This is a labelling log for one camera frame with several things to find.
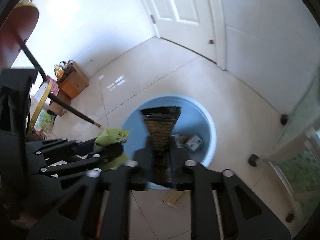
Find green white milk carton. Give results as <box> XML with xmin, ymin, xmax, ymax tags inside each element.
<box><xmin>184</xmin><ymin>135</ymin><xmax>203</xmax><ymax>152</ymax></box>

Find black snack wrapper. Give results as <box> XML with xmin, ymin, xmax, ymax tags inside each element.
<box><xmin>140</xmin><ymin>106</ymin><xmax>181</xmax><ymax>187</ymax></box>

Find black table leg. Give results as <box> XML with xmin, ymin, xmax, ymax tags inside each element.
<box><xmin>48</xmin><ymin>93</ymin><xmax>101</xmax><ymax>127</ymax></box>

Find gold kettle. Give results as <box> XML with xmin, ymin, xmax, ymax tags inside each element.
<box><xmin>54</xmin><ymin>61</ymin><xmax>68</xmax><ymax>80</ymax></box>

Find glass cabinet door frame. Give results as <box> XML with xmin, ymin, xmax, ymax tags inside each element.
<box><xmin>247</xmin><ymin>73</ymin><xmax>319</xmax><ymax>223</ymax></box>

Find cardboard box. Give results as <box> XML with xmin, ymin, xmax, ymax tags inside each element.
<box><xmin>50</xmin><ymin>60</ymin><xmax>89</xmax><ymax>105</ymax></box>

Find brown wooden chair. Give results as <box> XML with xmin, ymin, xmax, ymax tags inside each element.
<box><xmin>1</xmin><ymin>2</ymin><xmax>47</xmax><ymax>82</ymax></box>

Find light blue trash bin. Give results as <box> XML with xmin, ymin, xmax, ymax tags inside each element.
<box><xmin>122</xmin><ymin>94</ymin><xmax>217</xmax><ymax>167</ymax></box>

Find yellow green snack bag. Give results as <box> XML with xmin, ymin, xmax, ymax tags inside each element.
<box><xmin>93</xmin><ymin>127</ymin><xmax>131</xmax><ymax>171</ymax></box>

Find white panel door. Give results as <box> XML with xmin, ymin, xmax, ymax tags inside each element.
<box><xmin>142</xmin><ymin>0</ymin><xmax>227</xmax><ymax>70</ymax></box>

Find tan paper scrap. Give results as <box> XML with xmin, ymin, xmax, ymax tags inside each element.
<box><xmin>162</xmin><ymin>189</ymin><xmax>190</xmax><ymax>208</ymax></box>

